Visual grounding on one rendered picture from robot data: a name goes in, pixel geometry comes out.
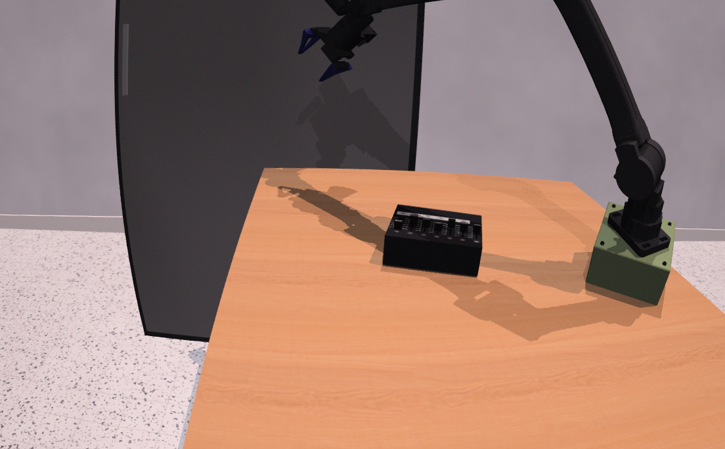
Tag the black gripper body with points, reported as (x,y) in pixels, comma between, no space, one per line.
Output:
(335,40)

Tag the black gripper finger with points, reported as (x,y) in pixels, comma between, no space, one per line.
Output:
(333,71)
(307,33)

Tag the black lighting desk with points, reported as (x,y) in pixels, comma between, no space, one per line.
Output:
(450,246)

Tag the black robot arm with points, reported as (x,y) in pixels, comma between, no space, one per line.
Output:
(641,159)

